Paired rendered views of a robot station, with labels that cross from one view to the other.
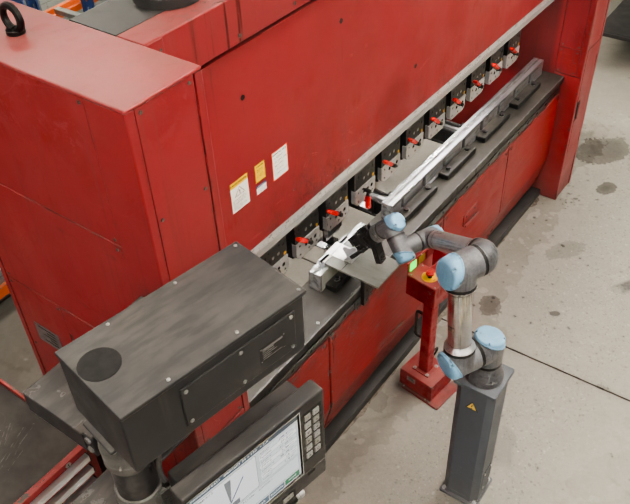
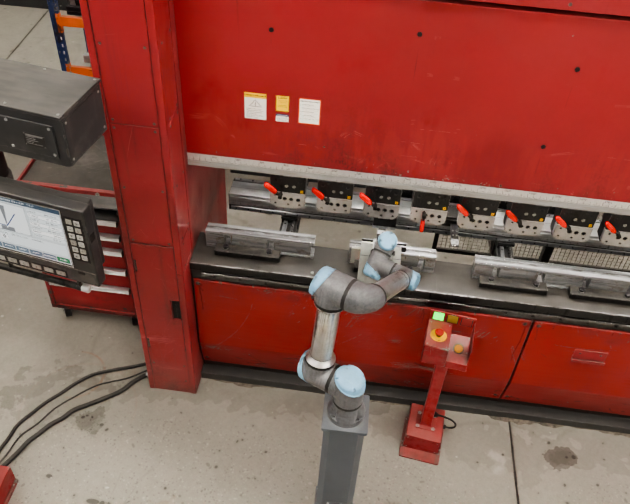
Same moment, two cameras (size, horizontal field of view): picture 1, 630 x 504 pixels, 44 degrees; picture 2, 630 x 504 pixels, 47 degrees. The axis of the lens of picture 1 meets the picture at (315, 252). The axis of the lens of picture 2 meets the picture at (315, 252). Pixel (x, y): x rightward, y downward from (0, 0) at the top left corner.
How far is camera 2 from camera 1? 2.13 m
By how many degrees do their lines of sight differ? 41
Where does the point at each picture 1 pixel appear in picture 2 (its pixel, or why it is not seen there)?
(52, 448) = (107, 182)
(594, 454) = not seen: outside the picture
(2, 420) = not seen: hidden behind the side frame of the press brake
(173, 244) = (108, 68)
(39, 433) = not seen: hidden behind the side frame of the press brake
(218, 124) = (239, 35)
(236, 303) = (33, 95)
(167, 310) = (16, 74)
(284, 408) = (56, 200)
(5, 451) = (96, 165)
